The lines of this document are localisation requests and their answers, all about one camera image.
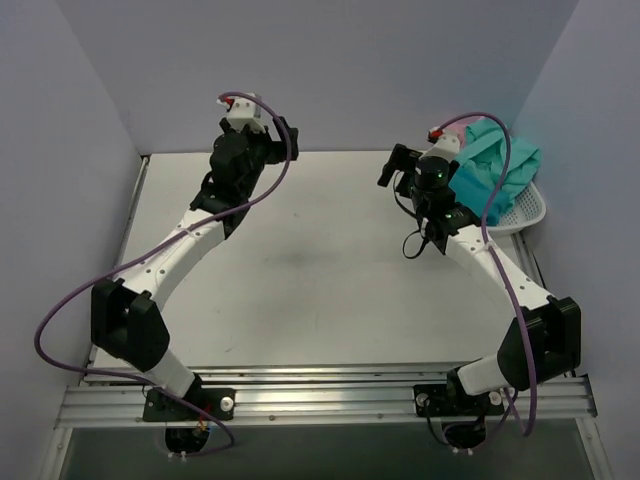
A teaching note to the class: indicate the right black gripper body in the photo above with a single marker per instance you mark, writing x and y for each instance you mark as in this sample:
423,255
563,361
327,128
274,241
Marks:
397,163

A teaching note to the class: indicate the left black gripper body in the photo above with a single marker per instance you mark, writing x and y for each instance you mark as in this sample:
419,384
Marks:
279,143

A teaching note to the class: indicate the teal t shirt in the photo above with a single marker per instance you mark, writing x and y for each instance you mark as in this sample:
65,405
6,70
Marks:
483,161

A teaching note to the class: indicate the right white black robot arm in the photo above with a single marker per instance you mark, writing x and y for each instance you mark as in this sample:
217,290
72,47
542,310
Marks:
543,340

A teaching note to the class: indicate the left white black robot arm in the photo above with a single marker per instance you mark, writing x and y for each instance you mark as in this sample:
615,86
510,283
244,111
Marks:
126,310

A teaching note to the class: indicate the pink t shirt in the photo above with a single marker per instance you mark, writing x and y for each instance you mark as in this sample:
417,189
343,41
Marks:
459,127

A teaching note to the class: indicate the white plastic basket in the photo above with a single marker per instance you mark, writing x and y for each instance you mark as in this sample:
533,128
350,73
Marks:
529,209

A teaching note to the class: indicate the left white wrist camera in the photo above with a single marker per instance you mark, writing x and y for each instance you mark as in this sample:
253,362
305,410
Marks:
242,113

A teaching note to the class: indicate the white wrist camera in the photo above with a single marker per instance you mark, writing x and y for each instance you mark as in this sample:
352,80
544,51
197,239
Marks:
242,113
444,143

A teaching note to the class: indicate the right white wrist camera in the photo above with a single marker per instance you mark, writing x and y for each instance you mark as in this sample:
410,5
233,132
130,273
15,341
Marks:
444,143

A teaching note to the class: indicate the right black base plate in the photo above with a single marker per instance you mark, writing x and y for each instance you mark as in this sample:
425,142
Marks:
438,400

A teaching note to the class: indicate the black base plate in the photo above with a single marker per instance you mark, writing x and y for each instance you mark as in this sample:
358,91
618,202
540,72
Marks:
217,402
438,400

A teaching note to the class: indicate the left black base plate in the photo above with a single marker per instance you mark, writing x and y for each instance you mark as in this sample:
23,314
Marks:
217,402

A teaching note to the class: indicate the aluminium rail frame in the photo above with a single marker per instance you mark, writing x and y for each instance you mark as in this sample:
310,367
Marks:
323,302

